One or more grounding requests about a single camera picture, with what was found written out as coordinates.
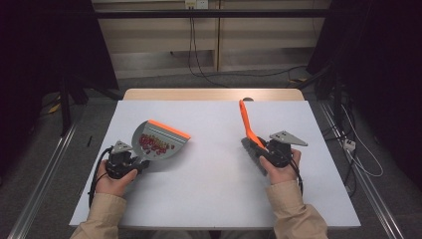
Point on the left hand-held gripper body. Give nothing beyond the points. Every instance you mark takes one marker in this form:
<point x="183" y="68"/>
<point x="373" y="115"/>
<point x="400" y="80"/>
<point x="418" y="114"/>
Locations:
<point x="119" y="162"/>

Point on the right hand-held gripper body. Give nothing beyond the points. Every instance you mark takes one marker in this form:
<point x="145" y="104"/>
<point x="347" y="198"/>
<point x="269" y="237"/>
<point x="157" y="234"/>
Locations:
<point x="280" y="152"/>

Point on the red beans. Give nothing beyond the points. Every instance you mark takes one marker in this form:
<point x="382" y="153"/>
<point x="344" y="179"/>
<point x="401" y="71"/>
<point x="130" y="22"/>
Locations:
<point x="149" y="142"/>

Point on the orange brush with grey bristles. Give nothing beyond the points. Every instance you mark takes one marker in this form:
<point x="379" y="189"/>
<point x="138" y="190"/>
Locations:
<point x="247" y="121"/>

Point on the grey dustpan with orange edge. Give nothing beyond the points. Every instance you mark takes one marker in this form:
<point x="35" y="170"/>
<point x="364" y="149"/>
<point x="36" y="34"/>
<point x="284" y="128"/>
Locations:
<point x="179" y="141"/>

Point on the person's right hand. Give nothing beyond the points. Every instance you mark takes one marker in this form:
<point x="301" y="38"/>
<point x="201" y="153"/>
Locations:
<point x="282" y="174"/>

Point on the person's left hand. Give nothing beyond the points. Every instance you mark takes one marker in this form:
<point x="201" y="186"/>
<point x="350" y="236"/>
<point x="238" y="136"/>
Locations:
<point x="111" y="186"/>

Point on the small black floor object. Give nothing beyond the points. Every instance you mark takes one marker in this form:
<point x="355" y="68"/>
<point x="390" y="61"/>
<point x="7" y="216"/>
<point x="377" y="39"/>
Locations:
<point x="89" y="141"/>

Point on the white power adapter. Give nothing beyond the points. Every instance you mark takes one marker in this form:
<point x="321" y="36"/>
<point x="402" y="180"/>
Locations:
<point x="349" y="145"/>

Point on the yellow tape strip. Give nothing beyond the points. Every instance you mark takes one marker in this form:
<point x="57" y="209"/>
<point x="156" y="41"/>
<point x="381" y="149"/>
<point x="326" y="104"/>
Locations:
<point x="54" y="108"/>
<point x="298" y="80"/>

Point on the black stand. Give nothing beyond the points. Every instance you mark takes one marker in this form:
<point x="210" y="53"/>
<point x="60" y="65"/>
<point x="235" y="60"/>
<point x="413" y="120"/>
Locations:
<point x="337" y="99"/>
<point x="65" y="109"/>

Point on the wooden table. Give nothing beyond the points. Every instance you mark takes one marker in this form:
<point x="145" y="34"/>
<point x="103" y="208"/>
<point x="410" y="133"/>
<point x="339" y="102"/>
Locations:
<point x="199" y="94"/>

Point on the black metal crossbar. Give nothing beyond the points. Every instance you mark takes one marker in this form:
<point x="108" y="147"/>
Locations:
<point x="232" y="13"/>

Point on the black curtain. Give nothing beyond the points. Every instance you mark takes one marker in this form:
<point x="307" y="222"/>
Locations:
<point x="33" y="49"/>
<point x="391" y="66"/>

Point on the metal floor rail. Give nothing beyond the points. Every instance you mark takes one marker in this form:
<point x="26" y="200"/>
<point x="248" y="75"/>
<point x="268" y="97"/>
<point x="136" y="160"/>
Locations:
<point x="375" y="199"/>
<point x="40" y="186"/>

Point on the white wall socket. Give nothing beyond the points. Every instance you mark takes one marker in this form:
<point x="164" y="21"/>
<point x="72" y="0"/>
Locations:
<point x="195" y="4"/>

